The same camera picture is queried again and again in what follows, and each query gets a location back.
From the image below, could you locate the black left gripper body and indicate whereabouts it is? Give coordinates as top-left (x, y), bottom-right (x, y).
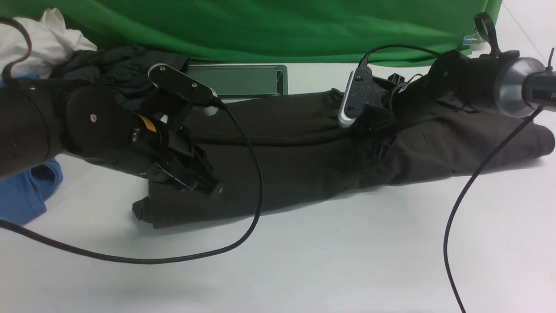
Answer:
top-left (86, 89), bottom-right (213, 190)

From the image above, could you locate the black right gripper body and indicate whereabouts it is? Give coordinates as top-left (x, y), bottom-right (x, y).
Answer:
top-left (354, 73), bottom-right (408, 160)

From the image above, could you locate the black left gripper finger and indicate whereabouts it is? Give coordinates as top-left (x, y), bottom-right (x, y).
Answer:
top-left (191, 168), bottom-right (224, 199)

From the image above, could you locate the dark gray long-sleeve top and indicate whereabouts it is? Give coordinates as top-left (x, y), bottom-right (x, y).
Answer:
top-left (132, 87), bottom-right (556, 229)

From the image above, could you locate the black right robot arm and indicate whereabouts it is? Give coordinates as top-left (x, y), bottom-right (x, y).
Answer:
top-left (338, 12), bottom-right (556, 159)

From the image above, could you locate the dark teal crumpled garment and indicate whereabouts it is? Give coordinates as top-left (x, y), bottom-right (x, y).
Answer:
top-left (50, 45), bottom-right (189, 111)

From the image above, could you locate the blue binder clip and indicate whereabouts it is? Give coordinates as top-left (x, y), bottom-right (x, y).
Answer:
top-left (460, 34), bottom-right (481, 50)

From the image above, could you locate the green backdrop cloth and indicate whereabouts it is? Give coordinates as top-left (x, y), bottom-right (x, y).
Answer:
top-left (1, 0), bottom-right (502, 62)

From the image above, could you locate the blue crumpled garment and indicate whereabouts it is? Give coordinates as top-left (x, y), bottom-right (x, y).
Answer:
top-left (0, 159), bottom-right (63, 226)

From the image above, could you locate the white crumpled garment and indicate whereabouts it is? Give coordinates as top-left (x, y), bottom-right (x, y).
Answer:
top-left (0, 8), bottom-right (97, 79)

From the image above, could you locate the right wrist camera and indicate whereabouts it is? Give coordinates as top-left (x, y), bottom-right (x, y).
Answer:
top-left (338, 65), bottom-right (375, 128)

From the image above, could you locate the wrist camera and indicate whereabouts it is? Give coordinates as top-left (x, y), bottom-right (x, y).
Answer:
top-left (147, 63), bottom-right (220, 116)
top-left (338, 65), bottom-right (375, 128)

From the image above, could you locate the black left camera cable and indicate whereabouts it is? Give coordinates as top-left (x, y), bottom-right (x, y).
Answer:
top-left (0, 17), bottom-right (265, 265)

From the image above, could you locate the black camera cable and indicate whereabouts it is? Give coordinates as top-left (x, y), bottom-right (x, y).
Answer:
top-left (360, 43), bottom-right (546, 313)
top-left (0, 17), bottom-right (265, 265)

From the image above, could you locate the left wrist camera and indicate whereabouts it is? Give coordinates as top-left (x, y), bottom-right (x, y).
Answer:
top-left (147, 63), bottom-right (220, 116)

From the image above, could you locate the gray recessed cable tray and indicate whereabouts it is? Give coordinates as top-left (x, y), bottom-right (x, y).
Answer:
top-left (187, 65), bottom-right (288, 101)

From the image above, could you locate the black right camera cable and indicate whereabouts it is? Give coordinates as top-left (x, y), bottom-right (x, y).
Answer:
top-left (360, 43), bottom-right (546, 313)

